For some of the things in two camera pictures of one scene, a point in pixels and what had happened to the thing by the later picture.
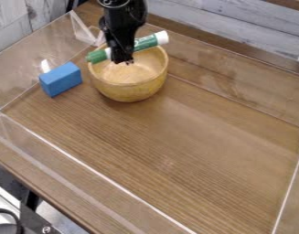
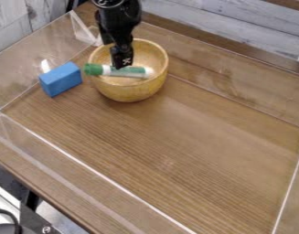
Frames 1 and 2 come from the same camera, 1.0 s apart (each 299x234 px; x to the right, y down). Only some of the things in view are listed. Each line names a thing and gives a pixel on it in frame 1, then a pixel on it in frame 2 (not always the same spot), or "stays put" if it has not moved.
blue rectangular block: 61,79 stays put
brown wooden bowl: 132,82 stays put
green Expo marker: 144,42 → 107,70
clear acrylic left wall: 41,51 stays put
